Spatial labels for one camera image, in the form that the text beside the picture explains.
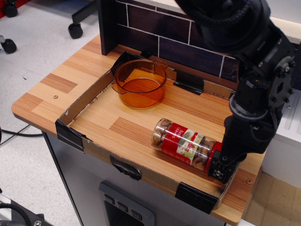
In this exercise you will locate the white aluminium frame right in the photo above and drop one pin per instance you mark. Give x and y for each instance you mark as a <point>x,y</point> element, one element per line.
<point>283,156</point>

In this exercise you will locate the basil jar with red lid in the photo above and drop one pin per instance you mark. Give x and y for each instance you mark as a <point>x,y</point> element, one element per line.
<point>184,144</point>

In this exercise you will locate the black device bottom left corner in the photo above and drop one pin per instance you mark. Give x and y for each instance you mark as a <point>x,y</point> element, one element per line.
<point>14,214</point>

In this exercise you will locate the black caster wheel left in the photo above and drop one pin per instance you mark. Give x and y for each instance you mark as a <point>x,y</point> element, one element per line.
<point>8,45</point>

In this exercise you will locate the grey cabinet with control panel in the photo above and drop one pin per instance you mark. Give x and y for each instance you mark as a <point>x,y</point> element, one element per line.
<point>103,196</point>

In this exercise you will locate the cardboard fence with black tape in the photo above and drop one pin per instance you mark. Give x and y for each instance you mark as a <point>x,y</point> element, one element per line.
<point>99,124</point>

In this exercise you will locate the dark brick pattern backboard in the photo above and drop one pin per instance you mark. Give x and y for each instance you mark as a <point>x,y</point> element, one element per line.
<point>155,31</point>

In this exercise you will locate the orange transparent plastic pot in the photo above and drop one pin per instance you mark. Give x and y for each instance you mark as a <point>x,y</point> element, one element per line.
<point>140,83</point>

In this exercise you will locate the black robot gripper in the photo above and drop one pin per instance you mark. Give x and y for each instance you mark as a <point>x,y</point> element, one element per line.
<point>250,129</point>

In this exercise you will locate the black office chair base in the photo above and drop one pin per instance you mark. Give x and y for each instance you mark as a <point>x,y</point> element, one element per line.
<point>74,29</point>

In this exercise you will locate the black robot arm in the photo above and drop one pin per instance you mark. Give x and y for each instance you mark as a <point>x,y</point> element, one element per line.
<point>266,61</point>

